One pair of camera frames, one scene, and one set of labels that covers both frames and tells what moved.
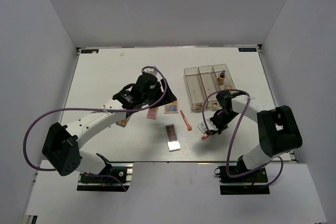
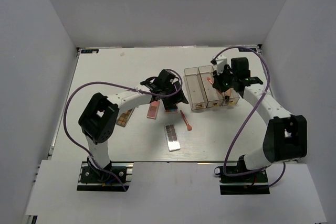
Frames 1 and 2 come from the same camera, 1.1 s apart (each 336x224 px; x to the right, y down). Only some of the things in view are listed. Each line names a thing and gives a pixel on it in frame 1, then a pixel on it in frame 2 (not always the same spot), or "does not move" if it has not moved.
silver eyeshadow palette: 171,137 does not move
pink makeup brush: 189,128 does not move
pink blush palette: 152,113 does not move
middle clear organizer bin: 210,85 does not move
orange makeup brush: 203,137 → 210,80
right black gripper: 220,129 → 217,84
